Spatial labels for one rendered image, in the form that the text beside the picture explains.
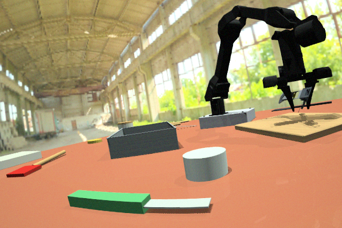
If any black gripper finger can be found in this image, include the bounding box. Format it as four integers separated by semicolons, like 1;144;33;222
277;85;294;112
305;81;319;109

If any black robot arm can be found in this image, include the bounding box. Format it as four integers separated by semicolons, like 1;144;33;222
204;5;326;116

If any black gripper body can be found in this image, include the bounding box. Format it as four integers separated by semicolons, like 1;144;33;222
262;49;332;89

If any light wooden cutting board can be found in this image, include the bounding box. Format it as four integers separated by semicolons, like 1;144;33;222
235;113;342;143

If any dark grey rectangular tin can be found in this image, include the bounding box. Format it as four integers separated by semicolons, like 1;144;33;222
106;121;179;159

